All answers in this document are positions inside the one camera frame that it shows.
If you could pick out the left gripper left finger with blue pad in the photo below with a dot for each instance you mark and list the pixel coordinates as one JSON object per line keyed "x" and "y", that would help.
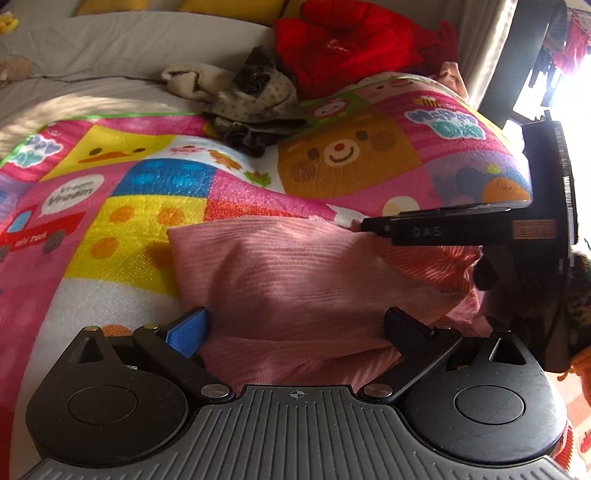
{"x": 172, "y": 350}

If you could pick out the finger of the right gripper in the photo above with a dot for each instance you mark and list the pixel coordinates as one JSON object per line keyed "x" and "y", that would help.
{"x": 462, "y": 210}
{"x": 446, "y": 229}

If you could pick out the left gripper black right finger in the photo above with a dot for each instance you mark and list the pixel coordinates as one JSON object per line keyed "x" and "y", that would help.
{"x": 423, "y": 350}

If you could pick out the pink ribbed garment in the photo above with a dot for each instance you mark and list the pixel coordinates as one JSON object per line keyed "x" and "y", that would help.
{"x": 297, "y": 301}

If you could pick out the beige and grey crumpled clothes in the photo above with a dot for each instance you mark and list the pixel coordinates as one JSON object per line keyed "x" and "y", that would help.
{"x": 250, "y": 109}

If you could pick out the small pink cloth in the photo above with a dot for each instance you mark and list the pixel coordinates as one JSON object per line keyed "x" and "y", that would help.
{"x": 450, "y": 76}

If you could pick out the colourful cartoon play mat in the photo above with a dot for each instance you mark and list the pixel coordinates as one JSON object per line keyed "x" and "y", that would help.
{"x": 87, "y": 204}

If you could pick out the red plush cushion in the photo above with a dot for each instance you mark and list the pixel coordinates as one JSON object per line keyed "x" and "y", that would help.
{"x": 333, "y": 44}

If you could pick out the hanging dark garments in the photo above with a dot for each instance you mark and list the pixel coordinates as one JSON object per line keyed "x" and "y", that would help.
{"x": 554, "y": 43}

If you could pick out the hanging red garment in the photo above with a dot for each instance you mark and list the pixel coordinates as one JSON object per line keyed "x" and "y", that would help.
{"x": 575, "y": 50}

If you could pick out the yellow pillow middle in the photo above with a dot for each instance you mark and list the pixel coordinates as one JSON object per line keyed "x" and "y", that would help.
{"x": 263, "y": 12}

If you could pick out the yellow pillow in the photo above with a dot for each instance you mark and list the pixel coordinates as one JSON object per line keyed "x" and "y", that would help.
{"x": 263, "y": 12}
{"x": 95, "y": 7}

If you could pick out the grey white sofa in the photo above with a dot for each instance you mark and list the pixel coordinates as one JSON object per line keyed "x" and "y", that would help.
{"x": 112, "y": 63}

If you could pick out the small beige plush toy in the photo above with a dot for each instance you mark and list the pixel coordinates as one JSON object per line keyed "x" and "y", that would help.
{"x": 14, "y": 70}

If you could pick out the yellow pillow left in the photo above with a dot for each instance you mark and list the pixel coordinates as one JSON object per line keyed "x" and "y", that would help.
{"x": 95, "y": 7}

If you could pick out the yellow plush toy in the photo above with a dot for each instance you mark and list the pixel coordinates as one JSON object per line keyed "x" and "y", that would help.
{"x": 8, "y": 23}

